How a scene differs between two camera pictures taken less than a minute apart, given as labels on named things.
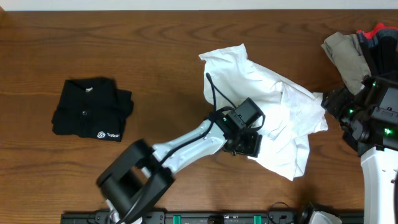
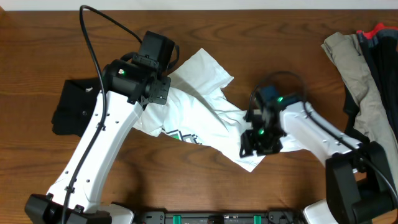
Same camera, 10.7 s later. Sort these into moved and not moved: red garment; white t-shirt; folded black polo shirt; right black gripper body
Moved: right black gripper body; white t-shirt
Not moved: red garment; folded black polo shirt
